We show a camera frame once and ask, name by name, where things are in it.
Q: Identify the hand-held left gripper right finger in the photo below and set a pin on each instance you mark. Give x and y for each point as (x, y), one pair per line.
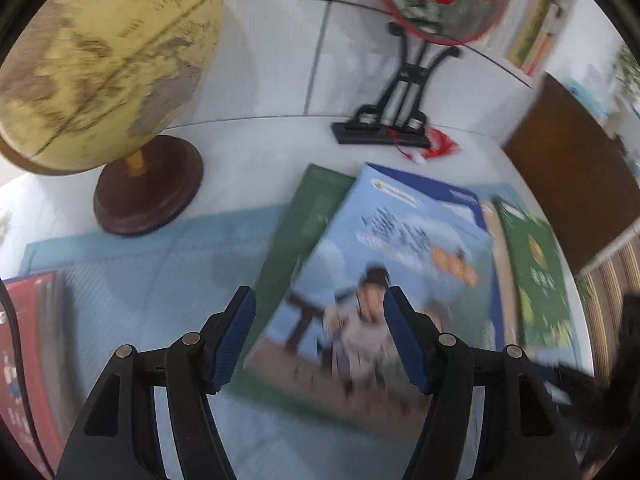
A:
(405, 340)

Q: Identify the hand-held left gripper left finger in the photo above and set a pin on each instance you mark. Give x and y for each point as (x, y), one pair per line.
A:
(235, 340)

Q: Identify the light blue book figure picture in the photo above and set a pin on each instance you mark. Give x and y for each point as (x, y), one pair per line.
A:
(380, 240)

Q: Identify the green book yellow print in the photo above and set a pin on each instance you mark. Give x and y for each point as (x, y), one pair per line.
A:
(537, 270)

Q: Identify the dark green book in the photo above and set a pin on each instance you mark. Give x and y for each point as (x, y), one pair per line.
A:
(310, 210)

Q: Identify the dark blue book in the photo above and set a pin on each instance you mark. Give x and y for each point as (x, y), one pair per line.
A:
(450, 194)

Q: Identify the red book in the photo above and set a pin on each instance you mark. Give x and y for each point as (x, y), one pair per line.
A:
(30, 360)

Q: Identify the row of shelf books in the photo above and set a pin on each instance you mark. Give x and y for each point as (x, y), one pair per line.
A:
(535, 35)

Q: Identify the light blue quilted mat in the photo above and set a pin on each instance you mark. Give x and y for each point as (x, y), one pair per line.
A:
(150, 270)

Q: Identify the striped rug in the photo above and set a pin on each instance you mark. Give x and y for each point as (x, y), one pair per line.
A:
(605, 300)

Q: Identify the red tassel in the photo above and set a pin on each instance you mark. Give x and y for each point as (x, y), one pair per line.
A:
(440, 142)

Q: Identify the brown wooden cabinet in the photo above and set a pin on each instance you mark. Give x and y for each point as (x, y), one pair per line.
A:
(570, 180)

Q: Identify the black fan stand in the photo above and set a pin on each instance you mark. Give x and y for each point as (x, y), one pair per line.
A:
(405, 90)

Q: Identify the yellow globe on wooden base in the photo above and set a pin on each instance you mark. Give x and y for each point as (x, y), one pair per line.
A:
(100, 60)

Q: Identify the green plant on cabinet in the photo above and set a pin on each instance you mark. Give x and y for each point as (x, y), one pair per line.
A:
(627, 75)

